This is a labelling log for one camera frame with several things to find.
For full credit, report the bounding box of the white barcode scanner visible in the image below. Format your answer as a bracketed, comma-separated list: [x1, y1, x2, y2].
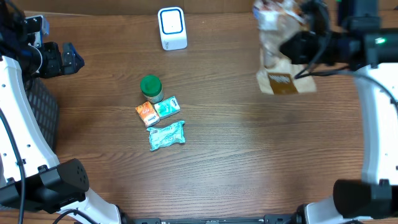
[157, 7, 188, 51]

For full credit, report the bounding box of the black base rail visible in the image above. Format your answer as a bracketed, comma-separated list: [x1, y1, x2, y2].
[127, 213, 306, 224]

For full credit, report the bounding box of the grey plastic mesh basket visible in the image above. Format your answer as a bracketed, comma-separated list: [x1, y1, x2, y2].
[24, 78, 60, 152]

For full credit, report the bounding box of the green white small box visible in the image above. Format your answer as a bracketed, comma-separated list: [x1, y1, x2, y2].
[154, 96, 180, 119]

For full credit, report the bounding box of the orange snack packet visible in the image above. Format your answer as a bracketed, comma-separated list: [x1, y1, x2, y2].
[136, 101, 160, 128]

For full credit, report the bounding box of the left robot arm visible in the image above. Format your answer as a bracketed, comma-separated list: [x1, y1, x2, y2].
[1, 1, 129, 223]

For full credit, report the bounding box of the teal packet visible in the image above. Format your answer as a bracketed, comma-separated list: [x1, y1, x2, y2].
[147, 121, 186, 151]

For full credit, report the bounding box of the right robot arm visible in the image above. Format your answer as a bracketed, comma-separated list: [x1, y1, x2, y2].
[280, 0, 397, 223]

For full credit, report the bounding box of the beige plastic pouch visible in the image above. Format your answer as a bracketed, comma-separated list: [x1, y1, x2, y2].
[252, 0, 318, 96]

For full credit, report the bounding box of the green lidded jar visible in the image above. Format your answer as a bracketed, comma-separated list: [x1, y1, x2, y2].
[140, 75, 164, 104]

